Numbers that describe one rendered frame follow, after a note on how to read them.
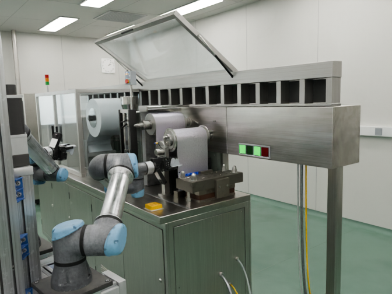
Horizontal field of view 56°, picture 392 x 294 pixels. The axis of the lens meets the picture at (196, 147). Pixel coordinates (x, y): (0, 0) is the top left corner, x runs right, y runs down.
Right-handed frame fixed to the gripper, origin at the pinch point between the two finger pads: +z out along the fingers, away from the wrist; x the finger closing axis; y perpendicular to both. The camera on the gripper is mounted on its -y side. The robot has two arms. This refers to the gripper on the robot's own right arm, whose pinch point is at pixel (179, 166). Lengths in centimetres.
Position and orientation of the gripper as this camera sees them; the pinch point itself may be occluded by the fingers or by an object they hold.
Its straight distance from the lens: 225.1
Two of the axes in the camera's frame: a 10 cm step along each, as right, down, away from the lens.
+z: 7.9, -1.0, 6.0
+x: -6.1, -0.8, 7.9
